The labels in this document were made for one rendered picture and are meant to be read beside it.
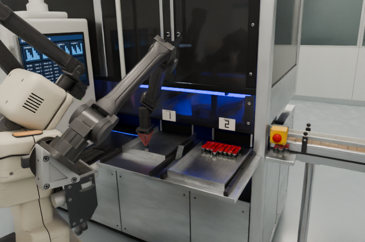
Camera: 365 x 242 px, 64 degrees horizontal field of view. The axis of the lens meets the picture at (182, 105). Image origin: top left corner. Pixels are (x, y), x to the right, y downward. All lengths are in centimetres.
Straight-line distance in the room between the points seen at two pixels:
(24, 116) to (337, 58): 552
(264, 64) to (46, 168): 97
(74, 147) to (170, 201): 115
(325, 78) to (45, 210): 548
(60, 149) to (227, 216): 114
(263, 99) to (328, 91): 470
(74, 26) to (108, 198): 118
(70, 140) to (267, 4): 96
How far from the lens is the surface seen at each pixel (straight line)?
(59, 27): 167
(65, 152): 81
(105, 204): 227
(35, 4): 167
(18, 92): 91
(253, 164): 141
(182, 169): 134
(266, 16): 135
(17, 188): 100
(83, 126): 84
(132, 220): 217
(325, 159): 156
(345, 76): 600
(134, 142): 162
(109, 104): 88
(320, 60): 597
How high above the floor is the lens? 152
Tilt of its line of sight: 16 degrees down
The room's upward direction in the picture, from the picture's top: 1 degrees counter-clockwise
